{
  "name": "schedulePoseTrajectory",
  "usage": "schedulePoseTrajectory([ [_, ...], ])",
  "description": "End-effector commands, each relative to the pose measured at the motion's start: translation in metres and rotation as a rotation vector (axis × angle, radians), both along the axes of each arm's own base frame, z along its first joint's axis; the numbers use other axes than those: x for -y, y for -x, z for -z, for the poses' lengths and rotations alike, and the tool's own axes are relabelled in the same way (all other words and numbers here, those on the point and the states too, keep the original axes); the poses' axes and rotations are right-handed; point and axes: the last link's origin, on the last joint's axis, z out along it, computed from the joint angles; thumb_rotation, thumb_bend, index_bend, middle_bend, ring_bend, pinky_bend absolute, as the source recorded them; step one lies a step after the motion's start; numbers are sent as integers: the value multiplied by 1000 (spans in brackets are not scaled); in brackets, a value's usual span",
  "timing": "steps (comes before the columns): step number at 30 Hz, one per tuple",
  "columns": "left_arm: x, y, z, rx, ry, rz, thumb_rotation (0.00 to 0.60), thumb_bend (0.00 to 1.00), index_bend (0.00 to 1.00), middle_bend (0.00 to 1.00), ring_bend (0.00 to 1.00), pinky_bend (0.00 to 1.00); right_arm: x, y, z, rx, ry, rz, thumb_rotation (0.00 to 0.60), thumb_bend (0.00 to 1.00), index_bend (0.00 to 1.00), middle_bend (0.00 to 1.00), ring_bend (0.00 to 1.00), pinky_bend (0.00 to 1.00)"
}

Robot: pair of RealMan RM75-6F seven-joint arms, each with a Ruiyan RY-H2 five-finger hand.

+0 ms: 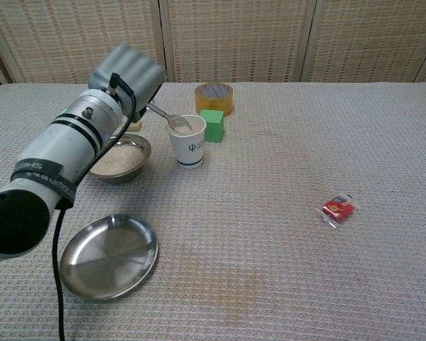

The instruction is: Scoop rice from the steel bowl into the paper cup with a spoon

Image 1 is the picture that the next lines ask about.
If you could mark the green cube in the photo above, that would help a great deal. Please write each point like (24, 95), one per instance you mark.
(214, 125)

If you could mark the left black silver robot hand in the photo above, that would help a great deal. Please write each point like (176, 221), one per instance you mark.
(138, 72)

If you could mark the brown packing tape roll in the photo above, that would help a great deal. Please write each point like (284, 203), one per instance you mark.
(213, 104)

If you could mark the woven bamboo folding screen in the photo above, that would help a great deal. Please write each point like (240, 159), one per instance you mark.
(234, 35)

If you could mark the steel plate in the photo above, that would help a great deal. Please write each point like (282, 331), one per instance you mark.
(110, 259)

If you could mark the small beige block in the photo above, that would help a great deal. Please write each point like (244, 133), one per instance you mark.
(135, 126)

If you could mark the beige woven tablecloth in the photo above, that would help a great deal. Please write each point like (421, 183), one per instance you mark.
(287, 284)

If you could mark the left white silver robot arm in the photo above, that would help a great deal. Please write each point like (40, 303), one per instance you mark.
(57, 149)

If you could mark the white paper cup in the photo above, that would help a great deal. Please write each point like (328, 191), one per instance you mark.
(190, 149)

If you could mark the metal spoon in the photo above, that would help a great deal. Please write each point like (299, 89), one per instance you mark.
(180, 124)

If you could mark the red snack packet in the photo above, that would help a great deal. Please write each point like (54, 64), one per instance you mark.
(337, 209)

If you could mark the steel bowl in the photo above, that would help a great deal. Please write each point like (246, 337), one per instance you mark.
(128, 177)

